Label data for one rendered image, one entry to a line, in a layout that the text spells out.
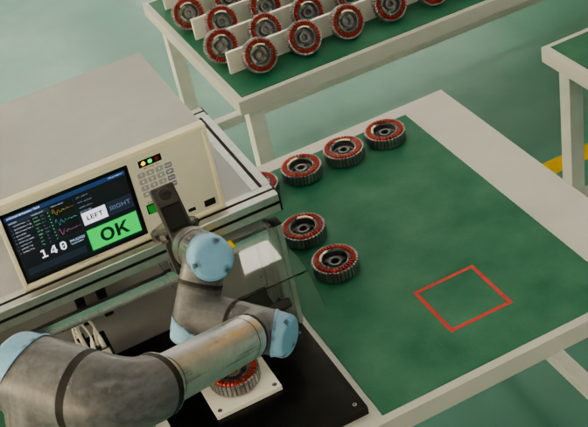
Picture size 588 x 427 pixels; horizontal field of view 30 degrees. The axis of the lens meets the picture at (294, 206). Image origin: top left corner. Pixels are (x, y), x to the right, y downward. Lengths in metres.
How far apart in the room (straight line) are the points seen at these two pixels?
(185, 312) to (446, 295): 0.84
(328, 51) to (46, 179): 1.57
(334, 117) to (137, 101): 2.36
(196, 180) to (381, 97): 2.53
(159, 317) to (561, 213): 0.99
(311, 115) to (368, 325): 2.27
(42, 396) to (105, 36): 4.32
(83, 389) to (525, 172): 1.65
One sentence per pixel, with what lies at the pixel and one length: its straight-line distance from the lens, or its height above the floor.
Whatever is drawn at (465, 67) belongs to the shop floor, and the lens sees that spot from 4.80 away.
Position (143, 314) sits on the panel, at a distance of 2.49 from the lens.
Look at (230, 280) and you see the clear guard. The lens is 2.15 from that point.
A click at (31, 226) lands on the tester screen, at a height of 1.25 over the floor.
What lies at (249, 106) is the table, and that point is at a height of 0.72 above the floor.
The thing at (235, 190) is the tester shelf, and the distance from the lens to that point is 2.30.
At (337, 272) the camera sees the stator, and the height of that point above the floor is 0.78.
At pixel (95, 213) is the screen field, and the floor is 1.22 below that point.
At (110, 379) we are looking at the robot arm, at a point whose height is 1.44.
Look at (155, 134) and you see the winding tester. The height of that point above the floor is 1.32.
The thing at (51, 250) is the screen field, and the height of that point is 1.18.
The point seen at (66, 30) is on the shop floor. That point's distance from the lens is 5.89.
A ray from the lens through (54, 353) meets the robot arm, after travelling 1.51.
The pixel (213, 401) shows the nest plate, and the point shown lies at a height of 0.78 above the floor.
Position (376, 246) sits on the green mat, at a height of 0.75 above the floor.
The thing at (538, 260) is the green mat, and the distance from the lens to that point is 2.58.
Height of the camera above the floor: 2.42
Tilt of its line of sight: 36 degrees down
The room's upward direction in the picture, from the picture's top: 12 degrees counter-clockwise
